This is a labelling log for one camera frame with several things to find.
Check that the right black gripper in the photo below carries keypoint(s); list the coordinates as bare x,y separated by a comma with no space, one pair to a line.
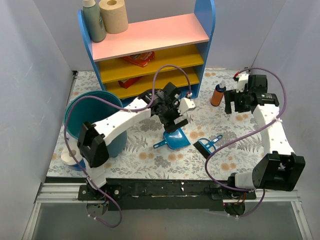
231,93

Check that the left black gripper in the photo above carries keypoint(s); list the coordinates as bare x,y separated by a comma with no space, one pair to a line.
172,123

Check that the blue plastic dustpan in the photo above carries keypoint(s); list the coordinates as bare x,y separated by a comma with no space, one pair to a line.
174,140

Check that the blue hand brush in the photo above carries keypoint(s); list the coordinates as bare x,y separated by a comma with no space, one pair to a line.
205,146

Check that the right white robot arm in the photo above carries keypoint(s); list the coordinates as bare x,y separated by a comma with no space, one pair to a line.
280,168

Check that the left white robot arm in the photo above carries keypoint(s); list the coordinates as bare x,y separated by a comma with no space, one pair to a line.
142,107

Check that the orange spray bottle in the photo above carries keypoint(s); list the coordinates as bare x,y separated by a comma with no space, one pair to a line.
218,94

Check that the floral table cloth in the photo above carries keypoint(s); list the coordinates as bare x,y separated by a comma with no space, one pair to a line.
140,160

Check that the red box lower shelf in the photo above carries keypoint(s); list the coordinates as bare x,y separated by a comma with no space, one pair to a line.
126,83

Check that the red box shelf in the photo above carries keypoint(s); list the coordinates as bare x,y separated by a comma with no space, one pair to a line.
126,83
141,59

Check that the red box upper shelf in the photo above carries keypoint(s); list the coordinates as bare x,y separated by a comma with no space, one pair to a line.
141,59

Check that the blue pink yellow shelf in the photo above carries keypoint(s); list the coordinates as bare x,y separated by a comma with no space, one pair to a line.
181,44

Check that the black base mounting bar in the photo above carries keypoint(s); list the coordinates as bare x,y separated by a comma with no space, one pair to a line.
161,194

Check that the teal plastic bucket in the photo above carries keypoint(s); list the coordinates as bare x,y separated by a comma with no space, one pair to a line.
80,121

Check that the white blue tape roll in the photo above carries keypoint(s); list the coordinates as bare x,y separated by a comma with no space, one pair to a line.
68,160

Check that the grey green bottle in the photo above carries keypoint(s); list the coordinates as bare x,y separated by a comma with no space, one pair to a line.
93,20

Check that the brown paper roll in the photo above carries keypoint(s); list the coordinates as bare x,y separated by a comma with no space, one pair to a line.
114,15

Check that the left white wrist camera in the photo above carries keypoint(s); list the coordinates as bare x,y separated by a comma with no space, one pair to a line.
185,105

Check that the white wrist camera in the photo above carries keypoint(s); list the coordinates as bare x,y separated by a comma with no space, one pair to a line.
242,80
185,105

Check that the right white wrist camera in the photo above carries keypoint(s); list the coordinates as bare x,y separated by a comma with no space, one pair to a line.
242,80

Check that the aluminium frame rail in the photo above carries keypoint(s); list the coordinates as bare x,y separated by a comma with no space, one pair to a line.
58,215

